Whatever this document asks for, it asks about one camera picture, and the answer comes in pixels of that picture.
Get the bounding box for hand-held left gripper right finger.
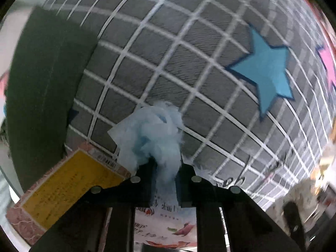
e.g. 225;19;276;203
175;163;302;252

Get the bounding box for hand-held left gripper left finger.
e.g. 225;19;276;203
29;157;158;252

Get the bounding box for light blue fluffy puff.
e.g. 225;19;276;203
108;100;185;208

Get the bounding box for white cardboard box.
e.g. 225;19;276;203
0;0;101;192

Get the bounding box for floral tissue packet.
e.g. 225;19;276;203
134;157;210;250

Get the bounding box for black hair clip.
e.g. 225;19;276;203
214;175;247;189

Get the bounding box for pink patterned box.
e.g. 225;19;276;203
5;141;132;244

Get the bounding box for grey checkered star blanket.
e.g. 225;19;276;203
39;0;336;213

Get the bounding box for pile of snack packets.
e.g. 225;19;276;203
310;136;336;205

